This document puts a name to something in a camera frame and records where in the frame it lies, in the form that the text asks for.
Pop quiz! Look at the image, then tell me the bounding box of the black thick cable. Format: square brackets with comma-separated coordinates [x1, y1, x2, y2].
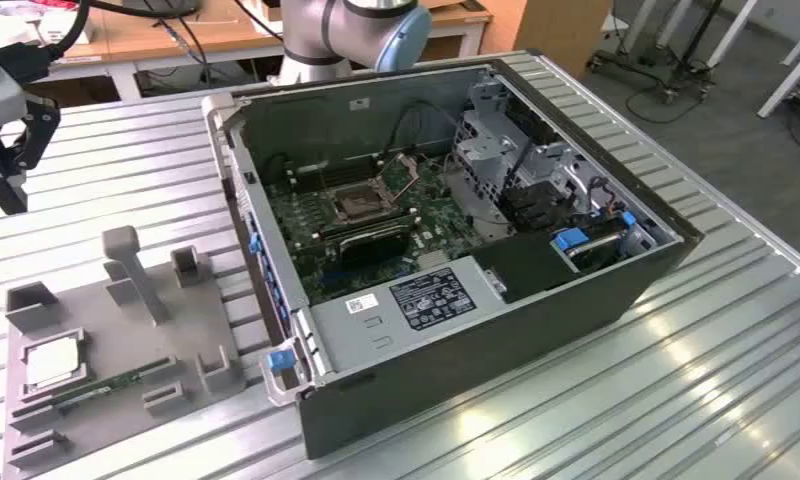
[0, 0, 132, 84]

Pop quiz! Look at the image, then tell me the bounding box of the green RAM stick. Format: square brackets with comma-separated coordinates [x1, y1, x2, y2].
[51, 367, 149, 409]

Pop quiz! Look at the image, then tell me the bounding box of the green motherboard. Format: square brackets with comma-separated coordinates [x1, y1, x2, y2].
[265, 154, 515, 296]

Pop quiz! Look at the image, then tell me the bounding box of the black RAM slot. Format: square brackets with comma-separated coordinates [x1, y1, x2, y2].
[292, 219, 419, 246]
[286, 158, 383, 194]

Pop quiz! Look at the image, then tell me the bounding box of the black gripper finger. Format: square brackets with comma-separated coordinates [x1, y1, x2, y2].
[0, 97, 61, 216]

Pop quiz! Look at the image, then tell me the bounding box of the wooden cabinet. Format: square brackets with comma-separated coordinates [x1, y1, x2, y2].
[512, 0, 615, 79]

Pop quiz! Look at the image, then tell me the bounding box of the white table leg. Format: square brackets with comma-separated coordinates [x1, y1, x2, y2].
[757, 29, 800, 119]

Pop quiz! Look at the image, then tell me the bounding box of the silver CPU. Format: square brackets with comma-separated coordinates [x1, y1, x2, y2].
[24, 341, 95, 390]

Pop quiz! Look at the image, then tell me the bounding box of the white cardboard box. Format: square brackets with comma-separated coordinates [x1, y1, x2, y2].
[39, 12, 96, 46]

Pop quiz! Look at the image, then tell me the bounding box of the black wheeled stand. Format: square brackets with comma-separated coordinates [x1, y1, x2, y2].
[586, 0, 726, 106]

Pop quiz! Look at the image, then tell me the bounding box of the wooden desk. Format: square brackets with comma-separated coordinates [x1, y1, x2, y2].
[0, 0, 495, 101]

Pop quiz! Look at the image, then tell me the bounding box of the silver drive cage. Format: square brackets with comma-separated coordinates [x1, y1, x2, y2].
[452, 107, 575, 211]

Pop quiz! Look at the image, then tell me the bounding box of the grey parts rack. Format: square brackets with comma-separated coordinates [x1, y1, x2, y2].
[0, 224, 252, 471]

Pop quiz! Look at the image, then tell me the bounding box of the open black PC case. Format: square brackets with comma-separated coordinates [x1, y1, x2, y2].
[199, 47, 706, 461]

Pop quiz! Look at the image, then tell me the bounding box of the metal socket cover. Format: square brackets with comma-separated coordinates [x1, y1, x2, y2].
[376, 154, 422, 196]

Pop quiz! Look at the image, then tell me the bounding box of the silver power supply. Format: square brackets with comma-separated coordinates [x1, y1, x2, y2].
[306, 257, 508, 374]

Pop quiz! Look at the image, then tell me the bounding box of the CPU socket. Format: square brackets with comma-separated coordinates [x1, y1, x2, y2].
[330, 182, 402, 226]

